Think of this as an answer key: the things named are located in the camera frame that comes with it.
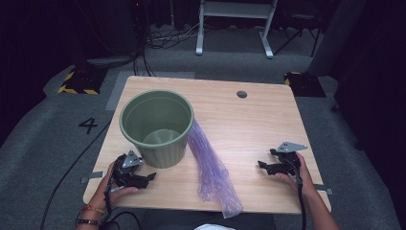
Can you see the green plastic bin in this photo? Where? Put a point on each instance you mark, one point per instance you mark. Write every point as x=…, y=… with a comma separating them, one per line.
x=159, y=111

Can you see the purple plastic bag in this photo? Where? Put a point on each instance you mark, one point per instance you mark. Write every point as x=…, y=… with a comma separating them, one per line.
x=210, y=172

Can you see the person's right hand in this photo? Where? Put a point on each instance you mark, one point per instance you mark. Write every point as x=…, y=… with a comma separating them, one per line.
x=306, y=182

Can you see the grey table grommet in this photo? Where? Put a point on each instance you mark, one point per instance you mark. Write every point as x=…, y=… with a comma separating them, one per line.
x=242, y=94

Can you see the grey tape strip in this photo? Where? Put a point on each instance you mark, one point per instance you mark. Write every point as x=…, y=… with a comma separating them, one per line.
x=92, y=176
x=324, y=189

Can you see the black tripod stand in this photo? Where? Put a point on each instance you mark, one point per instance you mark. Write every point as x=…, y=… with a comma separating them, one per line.
x=300, y=30

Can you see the grey column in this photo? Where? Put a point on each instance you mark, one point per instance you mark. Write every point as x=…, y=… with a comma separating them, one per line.
x=338, y=35

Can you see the small white object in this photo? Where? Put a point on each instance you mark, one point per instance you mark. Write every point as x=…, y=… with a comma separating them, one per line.
x=214, y=227

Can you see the person's dark clothing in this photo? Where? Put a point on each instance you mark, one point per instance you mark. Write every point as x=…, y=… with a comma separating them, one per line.
x=178, y=222

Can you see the white metal table frame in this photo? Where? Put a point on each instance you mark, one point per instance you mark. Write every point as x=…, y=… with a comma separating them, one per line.
x=236, y=9

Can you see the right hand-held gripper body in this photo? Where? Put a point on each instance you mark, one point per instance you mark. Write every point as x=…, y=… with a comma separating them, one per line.
x=287, y=159

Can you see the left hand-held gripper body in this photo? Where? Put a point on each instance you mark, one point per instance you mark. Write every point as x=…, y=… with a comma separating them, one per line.
x=126, y=174

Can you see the grey flat stand base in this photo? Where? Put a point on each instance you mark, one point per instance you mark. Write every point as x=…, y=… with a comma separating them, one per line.
x=108, y=60

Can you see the black yellow striped base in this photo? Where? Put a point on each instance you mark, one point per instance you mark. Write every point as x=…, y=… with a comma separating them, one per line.
x=83, y=81
x=304, y=84

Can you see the person's left hand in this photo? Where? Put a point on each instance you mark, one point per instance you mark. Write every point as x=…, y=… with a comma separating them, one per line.
x=108, y=191

